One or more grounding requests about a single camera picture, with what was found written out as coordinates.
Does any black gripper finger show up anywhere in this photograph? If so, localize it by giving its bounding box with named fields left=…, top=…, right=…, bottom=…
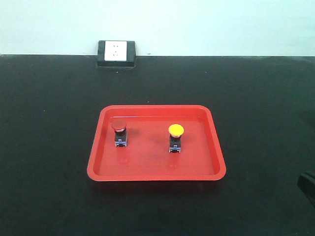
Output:
left=297, top=172, right=315, bottom=201

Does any yellow mushroom push button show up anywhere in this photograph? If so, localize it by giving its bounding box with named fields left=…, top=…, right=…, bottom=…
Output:
left=168, top=123, right=185, bottom=153

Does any red mushroom push button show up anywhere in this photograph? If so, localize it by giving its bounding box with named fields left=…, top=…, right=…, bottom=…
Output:
left=112, top=119, right=127, bottom=147

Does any red plastic tray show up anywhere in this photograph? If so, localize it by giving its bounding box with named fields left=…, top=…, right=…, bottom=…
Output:
left=87, top=105, right=226, bottom=181

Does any white socket black housing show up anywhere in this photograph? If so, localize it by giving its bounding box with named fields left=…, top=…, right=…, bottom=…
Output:
left=97, top=40, right=136, bottom=67

